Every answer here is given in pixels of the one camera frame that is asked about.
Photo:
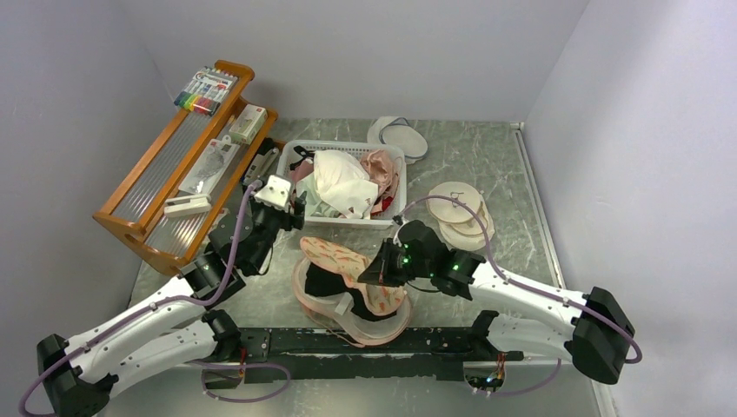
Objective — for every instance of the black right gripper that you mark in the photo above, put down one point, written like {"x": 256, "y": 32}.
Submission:
{"x": 380, "y": 271}

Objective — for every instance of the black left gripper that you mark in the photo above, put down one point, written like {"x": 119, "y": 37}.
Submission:
{"x": 295, "y": 219}

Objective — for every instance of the floral peach mesh laundry bag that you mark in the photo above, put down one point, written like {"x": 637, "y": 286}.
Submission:
{"x": 333, "y": 312}

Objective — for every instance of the white plastic laundry basket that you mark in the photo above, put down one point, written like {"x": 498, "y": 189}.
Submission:
{"x": 384, "y": 220}

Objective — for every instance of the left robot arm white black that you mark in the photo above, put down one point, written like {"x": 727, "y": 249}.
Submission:
{"x": 179, "y": 323}

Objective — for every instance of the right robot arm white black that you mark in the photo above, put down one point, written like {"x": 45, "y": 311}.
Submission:
{"x": 588, "y": 329}

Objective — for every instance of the white cream bra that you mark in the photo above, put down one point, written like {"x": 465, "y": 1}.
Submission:
{"x": 342, "y": 182}

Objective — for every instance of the black bra inside bag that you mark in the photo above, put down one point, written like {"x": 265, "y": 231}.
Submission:
{"x": 371, "y": 303}

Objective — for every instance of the pink satin bra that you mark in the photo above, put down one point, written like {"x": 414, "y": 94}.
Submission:
{"x": 383, "y": 171}

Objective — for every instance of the white bag blue trim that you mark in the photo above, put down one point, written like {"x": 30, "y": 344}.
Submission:
{"x": 397, "y": 131}

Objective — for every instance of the light green garment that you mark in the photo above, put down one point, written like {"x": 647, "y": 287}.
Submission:
{"x": 314, "y": 204}

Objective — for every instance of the black stapler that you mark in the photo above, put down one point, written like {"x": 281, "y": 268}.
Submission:
{"x": 265, "y": 156}

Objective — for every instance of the clear plastic packet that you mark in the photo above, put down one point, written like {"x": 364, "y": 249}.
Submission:
{"x": 210, "y": 166}

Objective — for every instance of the white green small box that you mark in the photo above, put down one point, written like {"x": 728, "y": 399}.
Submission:
{"x": 247, "y": 125}

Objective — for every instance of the white clip tool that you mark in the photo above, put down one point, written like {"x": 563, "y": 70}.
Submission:
{"x": 186, "y": 205}

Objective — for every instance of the wooden tiered shelf rack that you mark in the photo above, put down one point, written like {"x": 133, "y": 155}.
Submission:
{"x": 134, "y": 213}

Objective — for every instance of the coloured marker pen pack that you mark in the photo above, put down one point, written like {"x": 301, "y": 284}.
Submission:
{"x": 206, "y": 91}

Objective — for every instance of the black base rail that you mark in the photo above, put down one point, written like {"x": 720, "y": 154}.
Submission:
{"x": 315, "y": 354}

